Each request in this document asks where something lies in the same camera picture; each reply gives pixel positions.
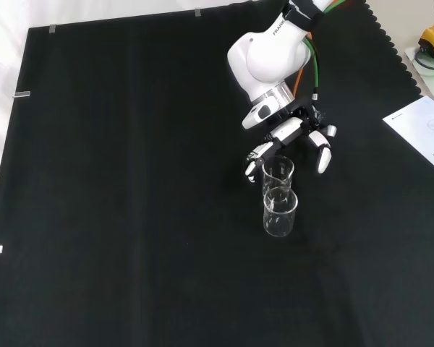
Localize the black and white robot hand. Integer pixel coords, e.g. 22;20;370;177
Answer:
244;95;338;184

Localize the clear glass beaker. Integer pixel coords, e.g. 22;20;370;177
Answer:
262;187;299;238
260;155;294;198

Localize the white printed booklet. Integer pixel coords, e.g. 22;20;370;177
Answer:
382;95;434;175

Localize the black bench cloth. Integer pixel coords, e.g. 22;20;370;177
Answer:
0;0;434;347

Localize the yellow stop button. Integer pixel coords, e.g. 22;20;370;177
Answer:
417;20;434;59

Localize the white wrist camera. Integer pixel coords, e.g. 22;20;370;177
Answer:
242;102;281;130

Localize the orange cable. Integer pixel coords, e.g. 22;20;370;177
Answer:
292;0;352;93

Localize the green cable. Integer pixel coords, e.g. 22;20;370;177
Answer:
302;0;348;106

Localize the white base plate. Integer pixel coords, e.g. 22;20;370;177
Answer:
404;45;434;109

